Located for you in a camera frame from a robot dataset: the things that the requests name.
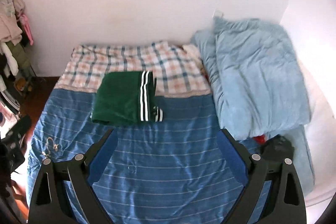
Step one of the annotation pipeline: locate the green cream varsity jacket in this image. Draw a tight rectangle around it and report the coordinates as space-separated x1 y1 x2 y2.
91 71 163 126

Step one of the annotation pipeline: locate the cluttered clothes rack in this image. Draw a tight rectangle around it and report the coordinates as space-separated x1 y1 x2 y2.
1 0 34 136

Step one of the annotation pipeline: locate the black item on bed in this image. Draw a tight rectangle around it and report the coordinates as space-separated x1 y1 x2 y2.
260 134 295 162

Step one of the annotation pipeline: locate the red item under quilt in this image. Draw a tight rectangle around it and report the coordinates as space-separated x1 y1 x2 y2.
253 135 266 145

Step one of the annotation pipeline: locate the blue striped bed cover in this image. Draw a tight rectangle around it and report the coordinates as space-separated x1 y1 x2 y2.
26 89 243 223

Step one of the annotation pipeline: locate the light blue quilt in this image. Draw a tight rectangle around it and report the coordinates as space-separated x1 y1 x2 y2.
191 18 315 194

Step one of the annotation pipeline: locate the plaid checkered bed sheet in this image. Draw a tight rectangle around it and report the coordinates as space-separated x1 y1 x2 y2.
55 41 211 98

